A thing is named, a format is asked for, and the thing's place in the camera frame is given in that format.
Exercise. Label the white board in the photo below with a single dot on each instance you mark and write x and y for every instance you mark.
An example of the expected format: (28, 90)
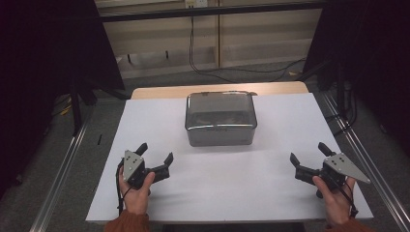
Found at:
(225, 187)

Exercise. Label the aluminium floor rail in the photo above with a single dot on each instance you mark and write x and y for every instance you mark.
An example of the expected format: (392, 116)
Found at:
(63, 174)
(370, 161)

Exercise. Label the black curtain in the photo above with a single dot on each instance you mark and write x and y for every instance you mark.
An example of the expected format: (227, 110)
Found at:
(38, 64)
(377, 48)

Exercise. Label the grey metal box lid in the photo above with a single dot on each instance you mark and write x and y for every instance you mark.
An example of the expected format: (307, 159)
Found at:
(220, 108)

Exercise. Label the black metal stand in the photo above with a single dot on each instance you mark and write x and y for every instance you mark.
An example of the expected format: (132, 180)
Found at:
(341, 96)
(76, 109)

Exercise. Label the black horizontal bar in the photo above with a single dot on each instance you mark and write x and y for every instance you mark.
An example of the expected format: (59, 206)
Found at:
(209, 11)

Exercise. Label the white wall socket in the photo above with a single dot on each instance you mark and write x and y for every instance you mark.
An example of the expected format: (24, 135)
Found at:
(196, 3)

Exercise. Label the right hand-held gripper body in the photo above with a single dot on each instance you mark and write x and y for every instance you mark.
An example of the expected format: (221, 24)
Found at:
(340, 164)

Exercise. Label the person's left hand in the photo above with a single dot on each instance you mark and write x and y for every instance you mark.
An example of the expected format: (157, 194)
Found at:
(137, 199)

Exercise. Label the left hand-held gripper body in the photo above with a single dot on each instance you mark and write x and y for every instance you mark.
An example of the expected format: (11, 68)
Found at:
(133, 166)

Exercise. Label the person's right hand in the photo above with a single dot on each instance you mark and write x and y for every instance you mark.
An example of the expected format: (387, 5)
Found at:
(336, 206)

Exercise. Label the small black floor object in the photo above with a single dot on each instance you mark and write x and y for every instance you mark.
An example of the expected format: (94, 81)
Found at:
(100, 139)

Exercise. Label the wooden table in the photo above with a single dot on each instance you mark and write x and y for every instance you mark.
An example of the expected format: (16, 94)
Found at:
(161, 92)

